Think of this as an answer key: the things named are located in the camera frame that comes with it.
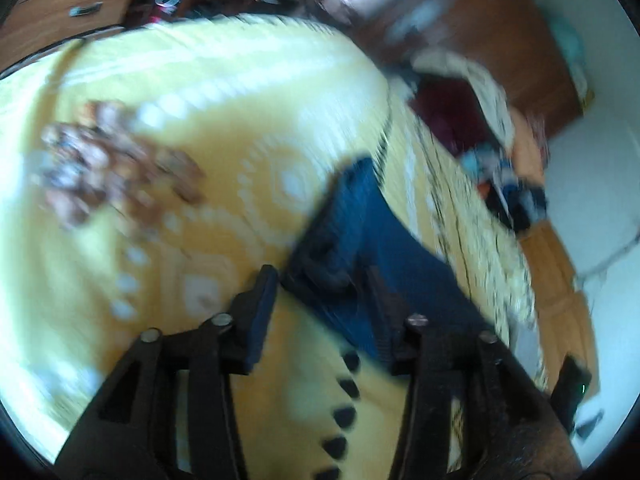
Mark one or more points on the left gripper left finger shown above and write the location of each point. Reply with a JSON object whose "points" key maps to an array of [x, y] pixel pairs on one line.
{"points": [[166, 410]]}

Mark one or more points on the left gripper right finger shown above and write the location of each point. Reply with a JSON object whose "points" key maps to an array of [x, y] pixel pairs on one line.
{"points": [[472, 412]]}

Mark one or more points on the dark blue denim pants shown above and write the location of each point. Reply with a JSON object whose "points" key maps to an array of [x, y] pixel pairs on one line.
{"points": [[363, 274]]}

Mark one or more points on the wooden headboard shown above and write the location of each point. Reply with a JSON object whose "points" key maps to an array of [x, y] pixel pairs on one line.
{"points": [[564, 320]]}

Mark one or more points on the pile of clothes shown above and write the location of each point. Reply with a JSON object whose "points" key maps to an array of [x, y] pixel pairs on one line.
{"points": [[501, 150]]}

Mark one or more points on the yellow patterned bed cover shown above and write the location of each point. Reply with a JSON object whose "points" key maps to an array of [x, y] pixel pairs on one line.
{"points": [[271, 109]]}

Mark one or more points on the wooden wardrobe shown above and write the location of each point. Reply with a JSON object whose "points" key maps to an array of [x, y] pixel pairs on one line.
{"points": [[508, 37]]}

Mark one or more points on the wooden drawer cabinet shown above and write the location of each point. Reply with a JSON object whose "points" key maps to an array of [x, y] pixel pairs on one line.
{"points": [[34, 25]]}

